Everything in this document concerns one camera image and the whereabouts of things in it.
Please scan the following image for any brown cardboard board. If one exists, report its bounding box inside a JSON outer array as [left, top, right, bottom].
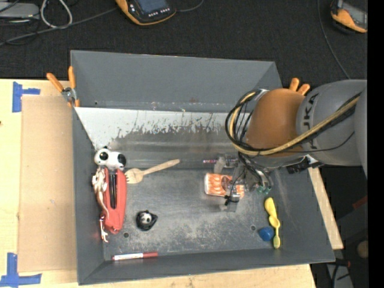
[[17, 94, 76, 273]]

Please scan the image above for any black and white small toy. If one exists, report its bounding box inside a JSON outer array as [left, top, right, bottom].
[[135, 210, 158, 232]]

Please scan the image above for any black and white toy dog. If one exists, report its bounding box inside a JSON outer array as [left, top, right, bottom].
[[94, 146, 127, 172]]

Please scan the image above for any wooden fork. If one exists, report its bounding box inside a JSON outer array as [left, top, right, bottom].
[[124, 158, 181, 185]]

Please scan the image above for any yellow toothbrush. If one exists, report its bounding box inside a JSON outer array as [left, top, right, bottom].
[[263, 197, 281, 250]]

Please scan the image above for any grey metal bin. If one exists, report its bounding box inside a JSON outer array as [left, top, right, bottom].
[[69, 50, 336, 285]]

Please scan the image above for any orange and white cup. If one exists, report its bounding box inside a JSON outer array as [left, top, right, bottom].
[[204, 172, 245, 198]]

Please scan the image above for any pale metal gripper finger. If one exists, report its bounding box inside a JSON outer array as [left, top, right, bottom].
[[224, 187, 241, 213], [213, 155, 238, 174]]

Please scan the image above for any red and white marker pen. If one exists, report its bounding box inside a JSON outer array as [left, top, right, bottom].
[[111, 251, 159, 262]]

